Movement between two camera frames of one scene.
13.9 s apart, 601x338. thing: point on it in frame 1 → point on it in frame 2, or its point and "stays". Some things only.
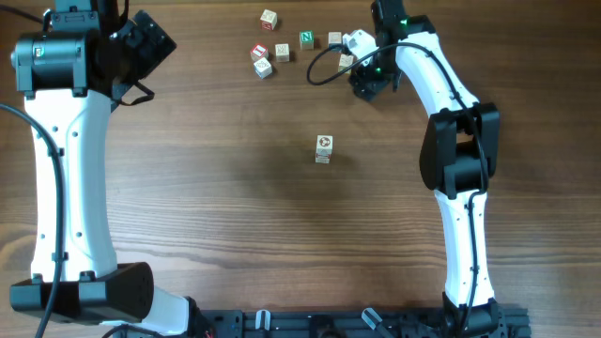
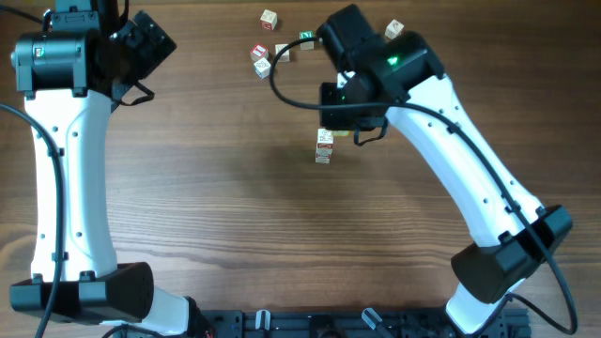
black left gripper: [156, 44] stays
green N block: [306, 39] stays
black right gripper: [364, 84] → [334, 121]
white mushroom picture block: [322, 158] stays
